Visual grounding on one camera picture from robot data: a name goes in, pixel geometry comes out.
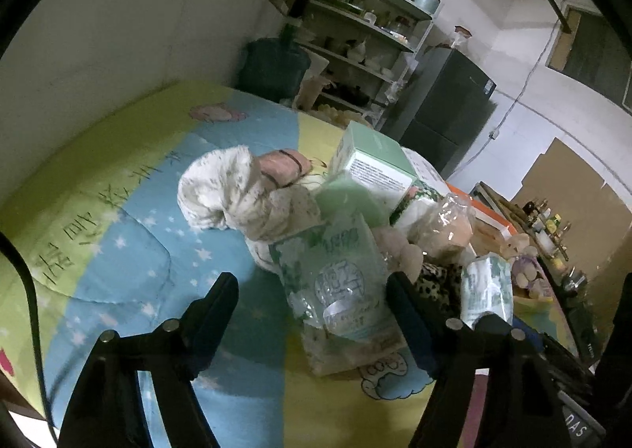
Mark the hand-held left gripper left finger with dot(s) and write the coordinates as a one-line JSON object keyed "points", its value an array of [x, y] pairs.
{"points": [[219, 329]]}

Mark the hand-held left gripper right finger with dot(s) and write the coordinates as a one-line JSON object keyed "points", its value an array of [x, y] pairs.
{"points": [[412, 329]]}

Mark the large green printed tissue packet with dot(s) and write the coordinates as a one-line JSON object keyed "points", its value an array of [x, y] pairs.
{"points": [[335, 280]]}

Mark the white plush rabbit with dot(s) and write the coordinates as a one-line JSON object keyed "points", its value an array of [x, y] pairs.
{"points": [[526, 270]]}

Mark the cardboard box with orange rim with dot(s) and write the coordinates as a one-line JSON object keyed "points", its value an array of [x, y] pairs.
{"points": [[493, 221]]}

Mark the pink towel black bands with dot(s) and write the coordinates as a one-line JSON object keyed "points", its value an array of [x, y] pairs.
{"points": [[281, 167]]}

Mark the small green printed tissue packet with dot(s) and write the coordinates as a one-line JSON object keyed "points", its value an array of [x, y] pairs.
{"points": [[486, 285]]}

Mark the clear plastic bag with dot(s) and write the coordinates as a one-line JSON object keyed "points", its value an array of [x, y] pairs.
{"points": [[444, 226]]}

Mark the metal kettle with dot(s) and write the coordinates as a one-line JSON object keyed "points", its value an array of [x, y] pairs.
{"points": [[573, 281]]}

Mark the floral printed tissue pack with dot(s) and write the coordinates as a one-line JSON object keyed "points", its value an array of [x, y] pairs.
{"points": [[412, 199]]}

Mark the white floral cloth scrunchie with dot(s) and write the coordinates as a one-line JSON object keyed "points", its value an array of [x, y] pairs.
{"points": [[212, 186]]}

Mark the green sponge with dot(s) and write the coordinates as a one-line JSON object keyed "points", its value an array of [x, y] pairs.
{"points": [[345, 201]]}

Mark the wooden cutting board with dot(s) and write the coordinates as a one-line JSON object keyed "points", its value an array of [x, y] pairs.
{"points": [[498, 206]]}

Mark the row of condiment bottles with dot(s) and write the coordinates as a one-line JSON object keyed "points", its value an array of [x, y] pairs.
{"points": [[545, 231]]}

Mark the mint green tissue box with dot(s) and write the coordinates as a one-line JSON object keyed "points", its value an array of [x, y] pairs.
{"points": [[375, 152]]}

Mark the cardboard sheets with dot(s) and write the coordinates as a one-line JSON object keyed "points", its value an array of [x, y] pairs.
{"points": [[568, 181]]}

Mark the pile of yellow round cakes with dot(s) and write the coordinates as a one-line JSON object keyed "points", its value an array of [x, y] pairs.
{"points": [[338, 113]]}

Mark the dark grey refrigerator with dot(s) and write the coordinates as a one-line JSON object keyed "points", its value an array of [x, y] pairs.
{"points": [[444, 102]]}

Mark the large green water jug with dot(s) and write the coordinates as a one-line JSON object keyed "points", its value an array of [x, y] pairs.
{"points": [[271, 73]]}

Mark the glass jar with lid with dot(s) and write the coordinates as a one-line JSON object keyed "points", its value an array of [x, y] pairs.
{"points": [[461, 37]]}

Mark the teal enamel pot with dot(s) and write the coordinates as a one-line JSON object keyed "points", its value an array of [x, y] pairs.
{"points": [[427, 2]]}

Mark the window with frame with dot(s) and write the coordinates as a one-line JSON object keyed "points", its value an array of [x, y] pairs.
{"points": [[592, 53]]}

